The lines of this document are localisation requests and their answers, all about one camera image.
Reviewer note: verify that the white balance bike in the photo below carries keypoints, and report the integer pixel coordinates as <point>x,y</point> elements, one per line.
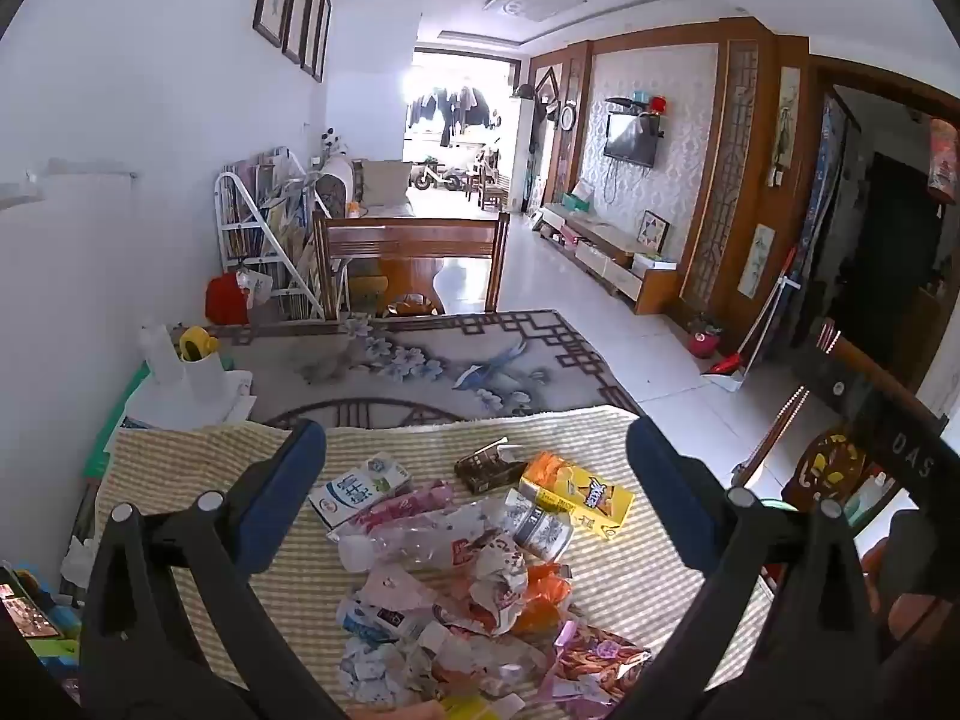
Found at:
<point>435,176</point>

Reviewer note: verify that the low television cabinet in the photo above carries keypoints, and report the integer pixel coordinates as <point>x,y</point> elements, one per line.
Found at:
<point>600,247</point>

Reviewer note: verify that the wall television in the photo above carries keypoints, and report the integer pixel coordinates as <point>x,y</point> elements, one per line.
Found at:
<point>630,139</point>

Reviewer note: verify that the red floor pot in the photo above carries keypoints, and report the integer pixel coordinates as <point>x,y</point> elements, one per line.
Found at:
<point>705,343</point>

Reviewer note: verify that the white paper stack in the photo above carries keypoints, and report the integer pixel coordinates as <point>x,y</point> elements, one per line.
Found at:
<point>225,409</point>

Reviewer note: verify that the wooden dining chair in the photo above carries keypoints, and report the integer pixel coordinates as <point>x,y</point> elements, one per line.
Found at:
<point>409,240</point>

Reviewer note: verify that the flower printed table cover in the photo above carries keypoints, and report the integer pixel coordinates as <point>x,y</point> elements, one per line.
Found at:
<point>420,367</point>

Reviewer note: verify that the green tissue box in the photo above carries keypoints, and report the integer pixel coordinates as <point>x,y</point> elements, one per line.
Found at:
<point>581,201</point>

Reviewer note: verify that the sofa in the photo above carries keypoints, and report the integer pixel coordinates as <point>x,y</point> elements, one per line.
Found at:
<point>382,187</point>

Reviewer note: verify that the red white broom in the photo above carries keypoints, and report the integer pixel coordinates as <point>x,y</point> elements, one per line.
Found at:
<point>724,369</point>

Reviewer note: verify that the white standing air conditioner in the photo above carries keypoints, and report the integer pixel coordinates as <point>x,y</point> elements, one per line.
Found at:
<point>523,157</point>

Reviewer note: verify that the tall scroll painting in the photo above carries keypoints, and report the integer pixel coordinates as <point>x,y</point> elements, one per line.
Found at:
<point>786,127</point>

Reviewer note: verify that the small wooden chair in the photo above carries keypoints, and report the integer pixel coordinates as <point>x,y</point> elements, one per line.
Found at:
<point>489,184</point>

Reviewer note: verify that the hanging clothes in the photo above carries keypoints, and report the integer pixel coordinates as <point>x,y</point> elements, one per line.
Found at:
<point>457,112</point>

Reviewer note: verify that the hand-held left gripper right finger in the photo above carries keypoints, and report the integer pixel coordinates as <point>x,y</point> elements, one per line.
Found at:
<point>667,487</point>

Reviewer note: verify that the small scroll painting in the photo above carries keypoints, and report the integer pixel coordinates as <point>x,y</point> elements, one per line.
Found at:
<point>757,259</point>

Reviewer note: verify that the blue white milk carton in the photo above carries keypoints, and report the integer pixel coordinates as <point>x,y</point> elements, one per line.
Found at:
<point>352,495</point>

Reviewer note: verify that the carved wooden chair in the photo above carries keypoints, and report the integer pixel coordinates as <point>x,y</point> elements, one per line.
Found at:
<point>825,465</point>

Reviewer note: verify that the blue wall hanging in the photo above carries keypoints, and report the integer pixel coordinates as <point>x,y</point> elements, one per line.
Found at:
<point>825,165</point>

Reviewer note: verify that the yellow toy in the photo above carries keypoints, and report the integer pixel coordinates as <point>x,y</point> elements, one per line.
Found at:
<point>196,343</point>

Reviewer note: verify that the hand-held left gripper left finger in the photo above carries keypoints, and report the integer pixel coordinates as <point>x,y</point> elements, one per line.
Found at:
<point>285,495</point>

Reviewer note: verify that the red bag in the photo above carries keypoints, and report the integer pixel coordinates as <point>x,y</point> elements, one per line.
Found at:
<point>225,300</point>

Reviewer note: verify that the yellow carton box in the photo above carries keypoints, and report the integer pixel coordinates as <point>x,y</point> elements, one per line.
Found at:
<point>577,495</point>

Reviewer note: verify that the white rack with books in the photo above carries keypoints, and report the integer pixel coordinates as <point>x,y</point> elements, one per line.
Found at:
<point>255,202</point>

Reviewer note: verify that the green folder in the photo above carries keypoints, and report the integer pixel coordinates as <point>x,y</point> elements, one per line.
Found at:
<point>112,427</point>

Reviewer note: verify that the wall shelf with boxes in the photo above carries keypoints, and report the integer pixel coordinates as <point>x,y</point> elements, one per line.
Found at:
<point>637,105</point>

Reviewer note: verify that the white plastic bottle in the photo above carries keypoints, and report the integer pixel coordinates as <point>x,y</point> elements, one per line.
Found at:
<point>868,499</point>

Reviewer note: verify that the geometric framed picture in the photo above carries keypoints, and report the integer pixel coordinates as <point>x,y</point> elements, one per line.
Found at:
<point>653,232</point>

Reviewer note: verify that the dark brown small box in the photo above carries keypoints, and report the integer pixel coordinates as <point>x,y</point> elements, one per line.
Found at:
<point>487,469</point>

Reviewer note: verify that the round wall clock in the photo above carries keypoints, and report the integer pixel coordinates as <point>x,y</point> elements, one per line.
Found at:
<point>567,116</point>

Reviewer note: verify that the yellow striped cloth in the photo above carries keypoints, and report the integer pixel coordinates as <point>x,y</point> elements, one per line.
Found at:
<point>637,592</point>

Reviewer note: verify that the crushed clear plastic bottle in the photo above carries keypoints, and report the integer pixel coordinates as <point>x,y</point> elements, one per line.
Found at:
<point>405,540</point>

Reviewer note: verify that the red hanging decoration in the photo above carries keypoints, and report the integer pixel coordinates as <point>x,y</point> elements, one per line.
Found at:
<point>945,161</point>

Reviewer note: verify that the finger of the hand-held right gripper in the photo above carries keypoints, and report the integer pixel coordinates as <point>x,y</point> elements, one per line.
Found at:
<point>885,427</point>

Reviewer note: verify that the pile of torn paper scraps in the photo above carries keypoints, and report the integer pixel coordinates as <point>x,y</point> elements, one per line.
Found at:
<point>442,671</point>

